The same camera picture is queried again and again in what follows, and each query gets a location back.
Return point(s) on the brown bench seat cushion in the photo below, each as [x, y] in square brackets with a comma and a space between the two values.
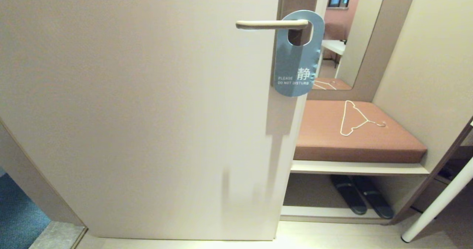
[369, 145]

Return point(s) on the brown niche side panel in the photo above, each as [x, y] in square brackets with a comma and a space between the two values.
[404, 209]

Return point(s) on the white table leg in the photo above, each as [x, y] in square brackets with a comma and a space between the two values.
[436, 206]

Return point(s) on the beige room door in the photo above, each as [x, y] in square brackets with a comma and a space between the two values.
[147, 112]

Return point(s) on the white bench base board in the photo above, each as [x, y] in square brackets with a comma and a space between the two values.
[332, 214]

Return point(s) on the black slipper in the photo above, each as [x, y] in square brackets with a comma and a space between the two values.
[378, 204]
[351, 199]

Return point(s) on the wall mirror brown frame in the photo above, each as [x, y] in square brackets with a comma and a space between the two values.
[354, 27]

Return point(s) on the blue and white door hanger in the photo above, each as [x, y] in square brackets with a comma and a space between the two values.
[292, 68]

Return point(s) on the white bench seat board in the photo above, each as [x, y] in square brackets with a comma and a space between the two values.
[351, 167]

